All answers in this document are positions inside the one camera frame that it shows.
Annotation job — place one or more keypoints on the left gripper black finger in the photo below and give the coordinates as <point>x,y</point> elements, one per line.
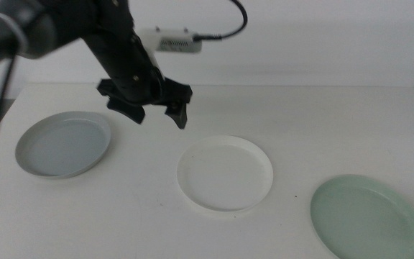
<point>128,109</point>
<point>179,113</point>

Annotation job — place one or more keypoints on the grey shallow bowl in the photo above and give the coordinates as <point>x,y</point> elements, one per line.
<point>63,147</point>

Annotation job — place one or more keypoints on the white shallow bowl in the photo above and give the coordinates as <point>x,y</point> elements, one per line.
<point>225,172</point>

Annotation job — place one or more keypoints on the pale green shallow bowl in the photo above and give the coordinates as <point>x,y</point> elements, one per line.
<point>365,219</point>

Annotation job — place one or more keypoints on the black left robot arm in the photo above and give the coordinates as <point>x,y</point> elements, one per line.
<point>45,25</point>

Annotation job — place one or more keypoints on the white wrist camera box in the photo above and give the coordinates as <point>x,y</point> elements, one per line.
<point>171,40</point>

